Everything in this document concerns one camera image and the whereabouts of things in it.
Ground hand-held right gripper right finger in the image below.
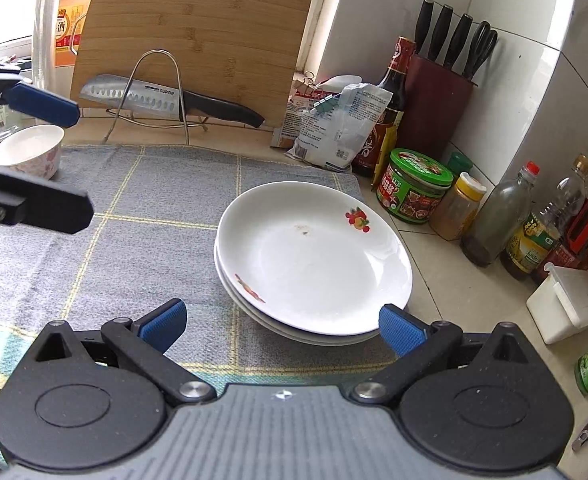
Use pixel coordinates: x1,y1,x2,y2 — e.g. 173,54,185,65
349,302,532,406

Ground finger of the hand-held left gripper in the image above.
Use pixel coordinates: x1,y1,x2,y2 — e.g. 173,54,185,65
0,159,94,234
0,57,81,128

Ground bamboo cutting board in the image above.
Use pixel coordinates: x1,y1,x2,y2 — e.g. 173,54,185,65
70,0,316,128

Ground black handled scissors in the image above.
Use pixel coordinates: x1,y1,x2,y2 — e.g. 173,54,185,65
461,21,499,81

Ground black handled knife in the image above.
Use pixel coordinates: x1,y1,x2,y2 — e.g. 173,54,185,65
415,0,435,58
444,13,474,72
426,4,455,63

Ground grey and teal checked cloth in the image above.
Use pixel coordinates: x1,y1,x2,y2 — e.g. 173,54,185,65
0,144,399,461

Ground dark red knife block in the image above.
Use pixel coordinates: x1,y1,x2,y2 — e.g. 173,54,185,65
396,54,477,161

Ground white plastic box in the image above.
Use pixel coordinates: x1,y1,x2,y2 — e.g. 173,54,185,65
526,262,588,346

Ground steel wire rack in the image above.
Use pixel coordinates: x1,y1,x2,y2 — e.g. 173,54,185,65
102,49,209,146

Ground green lidded sauce jar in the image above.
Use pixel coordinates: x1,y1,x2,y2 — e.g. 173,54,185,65
376,148,456,224

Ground cooking wine jug orange label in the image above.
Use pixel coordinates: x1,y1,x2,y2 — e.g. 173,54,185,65
56,0,99,68

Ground red and white clipped packet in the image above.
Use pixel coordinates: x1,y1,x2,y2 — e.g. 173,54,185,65
271,72,342,150

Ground dark soy sauce bottle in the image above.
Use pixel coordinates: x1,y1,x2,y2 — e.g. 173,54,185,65
351,36,417,178

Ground white bowl with pink flowers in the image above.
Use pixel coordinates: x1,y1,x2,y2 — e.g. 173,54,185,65
0,124,65,181

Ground small jar with green lid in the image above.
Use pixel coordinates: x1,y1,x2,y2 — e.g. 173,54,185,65
446,152,474,177

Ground yellow packet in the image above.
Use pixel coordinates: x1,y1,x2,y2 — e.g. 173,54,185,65
371,127,399,183

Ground red plastic object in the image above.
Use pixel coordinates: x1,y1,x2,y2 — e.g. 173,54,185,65
566,197,588,253

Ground glass bottle with red cap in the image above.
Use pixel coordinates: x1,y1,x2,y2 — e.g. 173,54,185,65
461,161,542,267

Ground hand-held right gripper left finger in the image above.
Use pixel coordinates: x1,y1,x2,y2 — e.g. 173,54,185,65
34,298,218,407

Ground white plastic food bag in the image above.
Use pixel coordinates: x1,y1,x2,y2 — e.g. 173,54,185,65
285,82,392,171

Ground steel kitchen knife black handle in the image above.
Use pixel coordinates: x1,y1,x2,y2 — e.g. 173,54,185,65
80,74,265,128

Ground oil bottle yellow green label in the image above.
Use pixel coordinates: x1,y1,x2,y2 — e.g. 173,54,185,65
499,155,588,281

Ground spice jar with yellow lid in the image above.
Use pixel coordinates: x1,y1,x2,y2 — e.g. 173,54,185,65
428,171,488,242

